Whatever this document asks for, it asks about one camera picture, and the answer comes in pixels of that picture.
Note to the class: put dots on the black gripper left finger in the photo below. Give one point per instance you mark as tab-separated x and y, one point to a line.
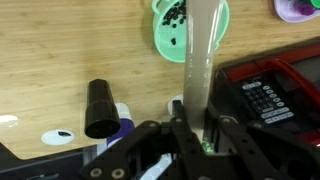
181	133

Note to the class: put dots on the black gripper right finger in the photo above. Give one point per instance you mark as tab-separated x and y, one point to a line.
240	143

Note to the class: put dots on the black cup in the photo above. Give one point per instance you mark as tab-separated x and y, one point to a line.
101	110

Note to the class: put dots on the beige ladle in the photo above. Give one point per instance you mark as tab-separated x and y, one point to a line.
200	50

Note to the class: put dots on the white paper cup blue band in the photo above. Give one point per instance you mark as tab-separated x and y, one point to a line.
125	128

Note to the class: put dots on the light green pot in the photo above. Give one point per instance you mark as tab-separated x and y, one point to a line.
166	43

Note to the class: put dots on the red black microwave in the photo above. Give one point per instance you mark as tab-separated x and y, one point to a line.
266	86

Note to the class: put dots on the small dark bean cluster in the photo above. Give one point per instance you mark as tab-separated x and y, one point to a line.
175	13

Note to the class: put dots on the pale lavender round plate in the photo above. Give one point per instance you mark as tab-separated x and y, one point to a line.
286	11

